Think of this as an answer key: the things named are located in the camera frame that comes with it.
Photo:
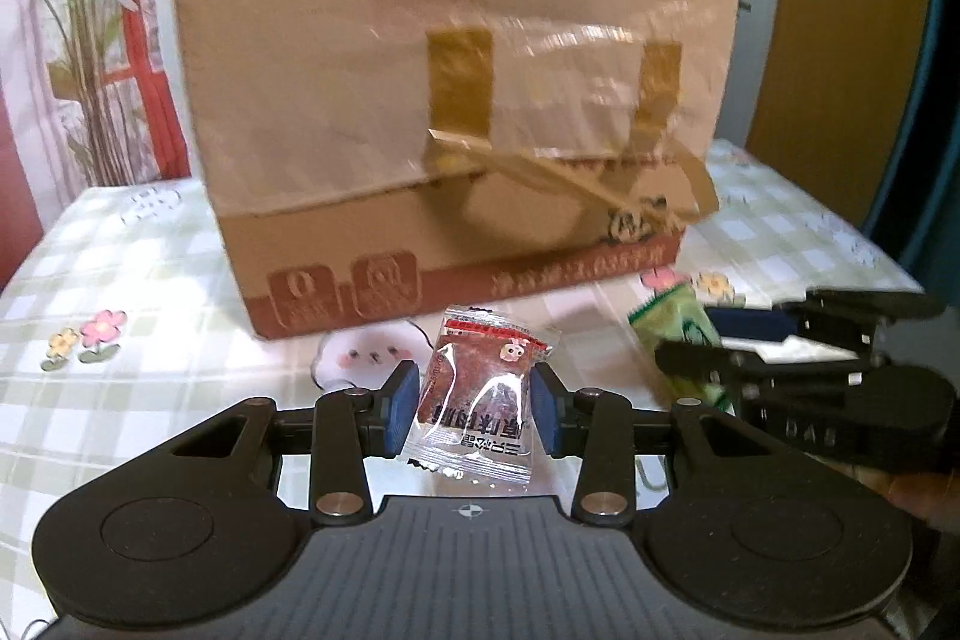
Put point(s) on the light green snack packet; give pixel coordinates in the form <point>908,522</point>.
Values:
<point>675,314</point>

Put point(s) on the wooden door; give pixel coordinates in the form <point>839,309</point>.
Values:
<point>836,85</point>

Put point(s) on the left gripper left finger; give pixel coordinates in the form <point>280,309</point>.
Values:
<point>353,425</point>

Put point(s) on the green checkered tablecloth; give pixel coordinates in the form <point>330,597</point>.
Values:
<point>125,326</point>

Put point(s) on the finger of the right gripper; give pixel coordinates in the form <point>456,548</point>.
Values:
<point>824,313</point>
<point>702,368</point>

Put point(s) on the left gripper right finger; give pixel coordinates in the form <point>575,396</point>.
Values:
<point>597,427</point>

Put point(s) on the clear red jerky packet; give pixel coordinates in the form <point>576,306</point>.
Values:
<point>474,419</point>

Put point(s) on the brown cardboard box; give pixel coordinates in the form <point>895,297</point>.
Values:
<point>371,160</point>

